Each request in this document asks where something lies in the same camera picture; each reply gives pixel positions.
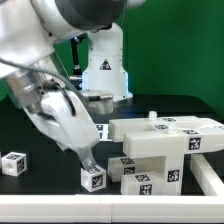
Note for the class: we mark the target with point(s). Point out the white cube nut far left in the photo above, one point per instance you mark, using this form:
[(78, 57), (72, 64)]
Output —
[(14, 164)]

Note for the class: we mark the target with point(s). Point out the white cube nut with tag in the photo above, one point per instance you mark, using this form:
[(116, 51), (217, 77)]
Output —
[(93, 180)]

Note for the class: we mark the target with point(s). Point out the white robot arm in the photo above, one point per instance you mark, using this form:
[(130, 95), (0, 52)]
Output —
[(29, 30)]

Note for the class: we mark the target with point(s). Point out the white L-shaped border fence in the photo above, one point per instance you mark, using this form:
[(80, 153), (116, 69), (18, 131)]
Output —
[(208, 208)]

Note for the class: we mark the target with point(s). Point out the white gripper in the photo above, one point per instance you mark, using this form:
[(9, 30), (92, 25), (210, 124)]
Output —
[(76, 132)]

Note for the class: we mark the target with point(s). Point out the white long side bar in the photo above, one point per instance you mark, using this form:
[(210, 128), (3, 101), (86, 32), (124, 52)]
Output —
[(188, 124), (136, 145)]

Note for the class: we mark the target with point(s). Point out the white chair seat part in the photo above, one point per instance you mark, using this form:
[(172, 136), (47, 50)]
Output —
[(173, 166)]

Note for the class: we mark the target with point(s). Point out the white flat chair back panel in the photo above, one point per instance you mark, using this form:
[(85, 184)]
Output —
[(103, 130)]

